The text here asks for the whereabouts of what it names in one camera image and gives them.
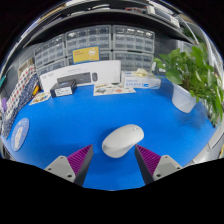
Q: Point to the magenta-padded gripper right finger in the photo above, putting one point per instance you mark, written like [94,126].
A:
[150,161]

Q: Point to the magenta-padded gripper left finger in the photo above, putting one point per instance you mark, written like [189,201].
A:
[78,161]

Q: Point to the white tissue box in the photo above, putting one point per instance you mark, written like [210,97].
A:
[140,82]

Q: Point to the red blue checked cloth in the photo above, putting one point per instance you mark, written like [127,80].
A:
[20,88]

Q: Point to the small yellow object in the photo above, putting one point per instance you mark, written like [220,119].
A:
[35,90]

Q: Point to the teal object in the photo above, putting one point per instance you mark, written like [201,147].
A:
[2,81]

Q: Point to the purple object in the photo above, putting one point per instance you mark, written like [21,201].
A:
[3,104]

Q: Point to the small black box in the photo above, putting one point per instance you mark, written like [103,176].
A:
[63,87]

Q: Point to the dark wall shelf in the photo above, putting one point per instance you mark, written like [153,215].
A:
[100,16]

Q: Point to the yellow and blue box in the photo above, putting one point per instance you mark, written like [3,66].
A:
[86,55]

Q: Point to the green plant in white pot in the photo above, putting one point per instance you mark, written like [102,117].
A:
[186,70]

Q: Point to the white computer mouse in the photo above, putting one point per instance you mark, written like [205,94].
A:
[121,140]

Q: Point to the long white keyboard box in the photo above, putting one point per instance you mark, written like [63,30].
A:
[83,70]

